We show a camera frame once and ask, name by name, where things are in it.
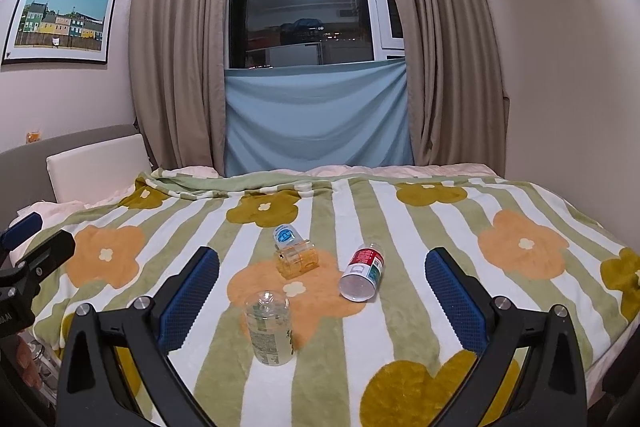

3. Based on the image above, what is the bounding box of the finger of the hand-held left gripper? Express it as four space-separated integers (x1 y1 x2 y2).
15 229 76 285
0 213 43 249

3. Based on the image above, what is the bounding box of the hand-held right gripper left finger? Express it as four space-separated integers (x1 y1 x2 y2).
56 246 221 427

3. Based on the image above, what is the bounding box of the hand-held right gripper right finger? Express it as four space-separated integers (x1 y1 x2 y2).
425 247 588 427

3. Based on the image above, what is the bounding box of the white bottle red label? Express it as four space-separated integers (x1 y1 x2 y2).
339 243 386 303

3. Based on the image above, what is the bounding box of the person's left hand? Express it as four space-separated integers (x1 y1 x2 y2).
14 341 44 391

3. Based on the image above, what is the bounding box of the grey headboard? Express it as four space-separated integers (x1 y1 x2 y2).
0 124 141 233

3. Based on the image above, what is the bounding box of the clear plastic bottle green label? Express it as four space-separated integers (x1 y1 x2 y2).
244 291 297 367

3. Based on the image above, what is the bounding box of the striped floral blanket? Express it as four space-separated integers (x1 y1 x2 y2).
30 167 640 427

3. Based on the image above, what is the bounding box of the white pillow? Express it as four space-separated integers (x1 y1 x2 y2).
46 133 153 202

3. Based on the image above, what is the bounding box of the framed houses picture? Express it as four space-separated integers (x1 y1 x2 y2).
1 0 118 66

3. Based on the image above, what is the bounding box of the light blue cloth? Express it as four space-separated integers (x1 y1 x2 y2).
223 58 416 178

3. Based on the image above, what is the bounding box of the beige curtain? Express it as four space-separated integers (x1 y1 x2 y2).
372 0 511 168
127 0 236 178

